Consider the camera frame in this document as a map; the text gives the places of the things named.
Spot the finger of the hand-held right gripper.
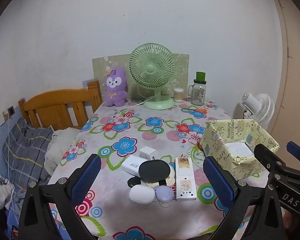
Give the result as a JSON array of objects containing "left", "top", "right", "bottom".
[
  {"left": 287, "top": 141, "right": 300, "bottom": 174},
  {"left": 254, "top": 144, "right": 288, "bottom": 174}
]

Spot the black round pouch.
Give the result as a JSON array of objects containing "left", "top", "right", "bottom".
[{"left": 139, "top": 160, "right": 171, "bottom": 183}]

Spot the grey plaid blanket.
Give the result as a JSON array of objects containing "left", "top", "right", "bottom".
[{"left": 2, "top": 117, "right": 55, "bottom": 188}]

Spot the white crumpled cloth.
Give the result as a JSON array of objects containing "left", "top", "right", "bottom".
[{"left": 44, "top": 127, "right": 80, "bottom": 175}]

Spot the small white cube charger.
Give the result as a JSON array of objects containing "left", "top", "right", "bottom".
[{"left": 139, "top": 147, "right": 157, "bottom": 160}]

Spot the white cloth with black print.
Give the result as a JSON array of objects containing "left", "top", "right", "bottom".
[{"left": 0, "top": 173, "right": 15, "bottom": 209}]

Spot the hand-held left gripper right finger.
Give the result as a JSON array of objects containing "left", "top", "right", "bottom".
[{"left": 202, "top": 156, "right": 285, "bottom": 240}]

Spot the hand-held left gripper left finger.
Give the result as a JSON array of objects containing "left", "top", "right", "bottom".
[{"left": 18, "top": 154, "right": 102, "bottom": 240}]

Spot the glass jar mug green lid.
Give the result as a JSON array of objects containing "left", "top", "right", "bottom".
[{"left": 187, "top": 72, "right": 207, "bottom": 106}]

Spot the large white charger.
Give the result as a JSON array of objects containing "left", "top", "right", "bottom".
[{"left": 122, "top": 155, "right": 147, "bottom": 174}]

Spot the cotton swab container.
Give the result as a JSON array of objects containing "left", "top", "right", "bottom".
[{"left": 174, "top": 87, "right": 185, "bottom": 103}]

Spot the wooden bed headboard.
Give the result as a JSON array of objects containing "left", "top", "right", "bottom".
[{"left": 18, "top": 80, "right": 102, "bottom": 130}]

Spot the yellow patterned paper box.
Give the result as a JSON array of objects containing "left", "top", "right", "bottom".
[{"left": 199, "top": 119, "right": 280, "bottom": 180}]

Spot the white remote control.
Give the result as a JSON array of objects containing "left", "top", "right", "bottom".
[{"left": 174, "top": 157, "right": 197, "bottom": 202}]

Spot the blue printed bedsheet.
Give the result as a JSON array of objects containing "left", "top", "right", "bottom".
[{"left": 4, "top": 192, "right": 24, "bottom": 240}]

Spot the thin white wall cable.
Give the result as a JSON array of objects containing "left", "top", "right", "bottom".
[{"left": 4, "top": 114, "right": 18, "bottom": 220}]

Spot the beige door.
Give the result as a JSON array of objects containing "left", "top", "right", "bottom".
[{"left": 269, "top": 0, "right": 300, "bottom": 155}]

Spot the green patterned board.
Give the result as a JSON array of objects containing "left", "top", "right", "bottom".
[{"left": 92, "top": 53, "right": 190, "bottom": 105}]

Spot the green desk fan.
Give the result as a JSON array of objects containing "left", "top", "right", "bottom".
[{"left": 127, "top": 43, "right": 176, "bottom": 110}]

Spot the small black key fob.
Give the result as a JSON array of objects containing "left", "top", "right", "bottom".
[{"left": 127, "top": 176, "right": 143, "bottom": 188}]

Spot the floral tablecloth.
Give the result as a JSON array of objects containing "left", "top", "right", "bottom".
[{"left": 47, "top": 99, "right": 285, "bottom": 240}]

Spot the white standing fan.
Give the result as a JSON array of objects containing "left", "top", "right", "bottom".
[{"left": 234, "top": 92, "right": 275, "bottom": 132}]

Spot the purple egg-shaped case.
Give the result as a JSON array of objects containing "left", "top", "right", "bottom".
[{"left": 155, "top": 185, "right": 175, "bottom": 202}]

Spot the white fan power cable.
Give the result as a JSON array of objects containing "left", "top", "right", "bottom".
[{"left": 127, "top": 90, "right": 157, "bottom": 108}]

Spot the white egg-shaped case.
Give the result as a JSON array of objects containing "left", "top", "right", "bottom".
[{"left": 129, "top": 184, "right": 157, "bottom": 205}]

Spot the purple plush toy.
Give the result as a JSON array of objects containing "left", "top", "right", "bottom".
[{"left": 104, "top": 67, "right": 128, "bottom": 107}]

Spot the cream round compact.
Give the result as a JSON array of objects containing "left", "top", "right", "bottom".
[{"left": 145, "top": 162, "right": 177, "bottom": 188}]

